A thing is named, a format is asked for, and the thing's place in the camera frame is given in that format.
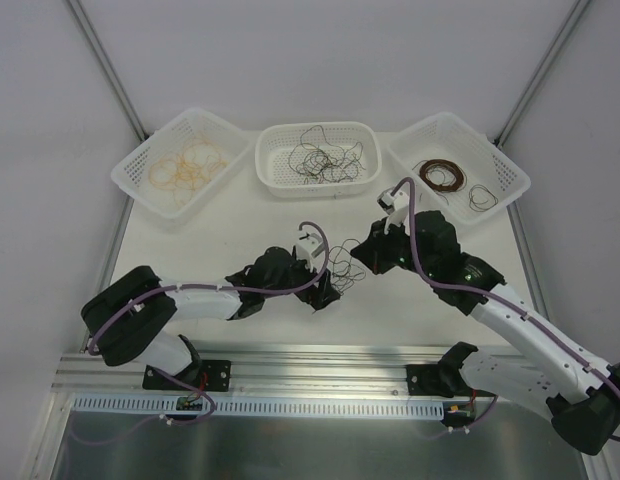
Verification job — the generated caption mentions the yellow and black cables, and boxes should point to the yellow and black cables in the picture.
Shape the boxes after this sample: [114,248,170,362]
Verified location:
[325,238,369,299]

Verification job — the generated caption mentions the brown cable loop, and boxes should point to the brown cable loop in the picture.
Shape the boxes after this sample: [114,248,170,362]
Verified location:
[467,184,501,212]

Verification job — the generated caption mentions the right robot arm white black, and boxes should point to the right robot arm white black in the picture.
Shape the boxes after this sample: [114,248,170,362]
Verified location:
[351,211,620,455]

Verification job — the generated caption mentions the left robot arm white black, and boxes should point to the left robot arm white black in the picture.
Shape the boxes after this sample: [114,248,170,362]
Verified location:
[80,238,341,389]

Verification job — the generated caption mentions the white right basket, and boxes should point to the white right basket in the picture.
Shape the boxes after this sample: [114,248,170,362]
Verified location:
[388,112,531,229]

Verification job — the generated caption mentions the white middle perforated basket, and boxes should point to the white middle perforated basket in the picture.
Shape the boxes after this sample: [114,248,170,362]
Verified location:
[255,121,383,199]

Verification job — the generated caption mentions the white left basket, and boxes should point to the white left basket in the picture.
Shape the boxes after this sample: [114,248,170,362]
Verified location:
[110,108,252,222]

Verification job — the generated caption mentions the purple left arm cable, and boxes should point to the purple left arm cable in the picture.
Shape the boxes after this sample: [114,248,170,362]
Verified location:
[87,221,330,431]

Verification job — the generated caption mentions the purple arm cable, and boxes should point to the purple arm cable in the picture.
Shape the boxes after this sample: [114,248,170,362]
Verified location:
[389,177,620,444]
[87,221,330,431]

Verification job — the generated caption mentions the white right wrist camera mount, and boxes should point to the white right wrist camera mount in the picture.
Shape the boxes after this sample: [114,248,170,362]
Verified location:
[377,187,415,235]

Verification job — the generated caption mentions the brown cable coil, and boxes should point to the brown cable coil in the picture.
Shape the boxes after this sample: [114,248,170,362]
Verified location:
[413,158,469,205]

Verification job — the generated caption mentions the aluminium frame rail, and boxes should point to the aluminium frame rail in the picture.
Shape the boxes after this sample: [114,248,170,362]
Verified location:
[51,341,449,400]

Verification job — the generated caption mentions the grey-black cables in middle basket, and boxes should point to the grey-black cables in middle basket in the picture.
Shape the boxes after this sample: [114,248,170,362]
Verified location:
[287,124,366,187]

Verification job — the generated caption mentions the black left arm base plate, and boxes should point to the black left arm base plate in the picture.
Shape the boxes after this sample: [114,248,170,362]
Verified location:
[142,360,232,392]

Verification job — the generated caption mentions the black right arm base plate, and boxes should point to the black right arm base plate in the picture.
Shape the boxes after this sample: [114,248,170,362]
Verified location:
[405,363,494,398]

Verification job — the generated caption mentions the yellow cables in left basket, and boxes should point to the yellow cables in left basket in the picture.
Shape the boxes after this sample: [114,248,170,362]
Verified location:
[147,130,229,209]

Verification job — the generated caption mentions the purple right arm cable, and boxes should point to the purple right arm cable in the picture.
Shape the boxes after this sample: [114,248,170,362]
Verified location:
[389,177,620,444]

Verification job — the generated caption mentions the white slotted cable duct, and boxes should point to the white slotted cable duct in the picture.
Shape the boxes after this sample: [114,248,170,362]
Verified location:
[73,394,444,421]

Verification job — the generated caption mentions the right aluminium corner post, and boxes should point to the right aluminium corner post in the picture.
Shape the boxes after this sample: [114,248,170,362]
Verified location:
[493,0,595,149]

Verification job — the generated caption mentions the aluminium corner post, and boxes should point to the aluminium corner post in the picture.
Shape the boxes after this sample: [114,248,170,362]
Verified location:
[493,0,595,149]
[64,0,148,142]

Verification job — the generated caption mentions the left aluminium corner post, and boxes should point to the left aluminium corner post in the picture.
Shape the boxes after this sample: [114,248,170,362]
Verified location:
[64,0,148,142]

